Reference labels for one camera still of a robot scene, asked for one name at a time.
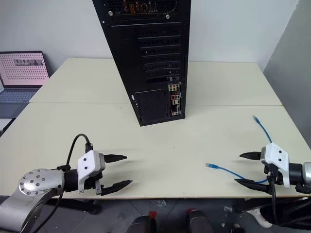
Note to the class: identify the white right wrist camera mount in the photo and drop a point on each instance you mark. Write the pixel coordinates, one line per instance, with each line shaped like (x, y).
(277, 156)

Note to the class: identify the open laptop with pink screen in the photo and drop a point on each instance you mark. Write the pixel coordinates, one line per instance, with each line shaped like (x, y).
(23, 70)

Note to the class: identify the dark rounded shape, red mark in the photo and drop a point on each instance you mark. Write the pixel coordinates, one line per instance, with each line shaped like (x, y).
(143, 224)

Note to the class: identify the grey partition panel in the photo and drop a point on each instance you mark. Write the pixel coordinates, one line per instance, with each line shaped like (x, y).
(291, 72)

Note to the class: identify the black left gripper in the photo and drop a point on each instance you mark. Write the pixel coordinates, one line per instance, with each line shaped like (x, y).
(90, 181)

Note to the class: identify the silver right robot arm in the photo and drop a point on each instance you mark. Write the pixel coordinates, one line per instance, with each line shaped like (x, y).
(297, 175)

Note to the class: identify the dark rounded grey shape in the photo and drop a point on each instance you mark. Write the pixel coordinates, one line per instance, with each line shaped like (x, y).
(199, 222)

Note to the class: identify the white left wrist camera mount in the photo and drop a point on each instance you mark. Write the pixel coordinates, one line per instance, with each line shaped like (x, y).
(88, 161)

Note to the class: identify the black table leg frame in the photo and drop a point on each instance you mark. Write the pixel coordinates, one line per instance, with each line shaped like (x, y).
(247, 204)

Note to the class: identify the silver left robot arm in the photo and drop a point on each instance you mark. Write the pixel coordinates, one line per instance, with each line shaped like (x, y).
(31, 189)

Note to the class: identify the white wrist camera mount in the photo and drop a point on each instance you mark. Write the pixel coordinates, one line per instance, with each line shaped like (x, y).
(88, 161)
(277, 156)

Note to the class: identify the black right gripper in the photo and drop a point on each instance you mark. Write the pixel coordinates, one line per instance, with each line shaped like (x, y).
(273, 173)

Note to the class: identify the black desktop computer tower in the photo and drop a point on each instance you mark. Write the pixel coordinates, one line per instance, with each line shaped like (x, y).
(155, 48)

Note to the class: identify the white shoe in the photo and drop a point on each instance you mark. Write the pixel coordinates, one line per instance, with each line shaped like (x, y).
(261, 218)

